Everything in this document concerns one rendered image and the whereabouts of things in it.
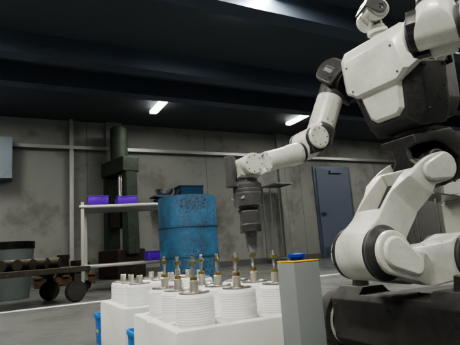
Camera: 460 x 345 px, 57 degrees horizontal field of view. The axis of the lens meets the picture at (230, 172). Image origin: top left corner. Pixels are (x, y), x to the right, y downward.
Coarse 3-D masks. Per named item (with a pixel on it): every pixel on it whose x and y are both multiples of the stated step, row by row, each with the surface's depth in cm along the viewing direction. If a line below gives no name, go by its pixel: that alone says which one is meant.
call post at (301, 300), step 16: (288, 272) 96; (304, 272) 95; (288, 288) 96; (304, 288) 94; (320, 288) 96; (288, 304) 96; (304, 304) 93; (320, 304) 95; (288, 320) 96; (304, 320) 93; (320, 320) 94; (288, 336) 95; (304, 336) 92; (320, 336) 94
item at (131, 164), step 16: (112, 128) 755; (112, 144) 750; (112, 160) 744; (128, 160) 725; (112, 176) 757; (128, 176) 720; (112, 192) 765; (128, 192) 714; (112, 224) 733; (128, 224) 702; (112, 240) 746; (128, 240) 697; (112, 256) 698; (128, 256) 699; (112, 272) 694; (128, 272) 694; (144, 272) 715
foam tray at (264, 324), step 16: (144, 320) 116; (160, 320) 111; (224, 320) 104; (240, 320) 102; (256, 320) 102; (272, 320) 104; (144, 336) 115; (160, 336) 103; (176, 336) 93; (192, 336) 94; (208, 336) 96; (224, 336) 98; (240, 336) 99; (256, 336) 101; (272, 336) 103
